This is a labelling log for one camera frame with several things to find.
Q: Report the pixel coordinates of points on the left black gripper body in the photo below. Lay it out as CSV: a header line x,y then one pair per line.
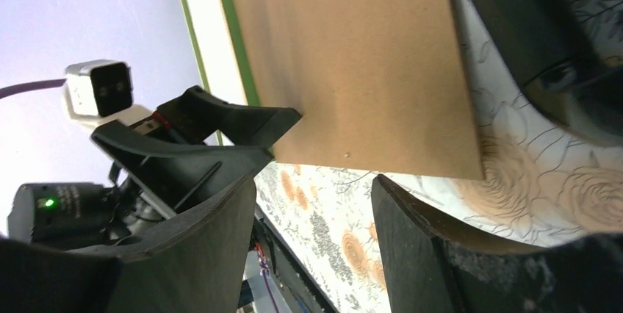
x,y
157,174

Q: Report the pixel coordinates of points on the wooden picture frame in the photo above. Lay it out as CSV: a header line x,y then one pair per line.
x,y
219,50

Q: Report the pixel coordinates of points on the floral tablecloth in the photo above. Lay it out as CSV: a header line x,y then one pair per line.
x,y
542,187

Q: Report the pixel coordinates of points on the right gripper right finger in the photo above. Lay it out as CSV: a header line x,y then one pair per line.
x,y
434,262

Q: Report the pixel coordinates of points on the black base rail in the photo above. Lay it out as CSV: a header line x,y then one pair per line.
x,y
274,280

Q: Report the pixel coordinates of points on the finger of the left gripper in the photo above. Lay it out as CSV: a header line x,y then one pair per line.
x,y
223,164
197,114

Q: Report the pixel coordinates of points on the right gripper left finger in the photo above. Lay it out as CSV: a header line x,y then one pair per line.
x,y
193,262

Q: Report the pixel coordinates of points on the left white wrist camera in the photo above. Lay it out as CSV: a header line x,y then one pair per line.
x,y
99,91

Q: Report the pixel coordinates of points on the black poker chip case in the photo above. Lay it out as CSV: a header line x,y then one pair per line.
x,y
555,66

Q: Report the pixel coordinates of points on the brown backing board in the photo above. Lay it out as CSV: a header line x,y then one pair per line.
x,y
380,84

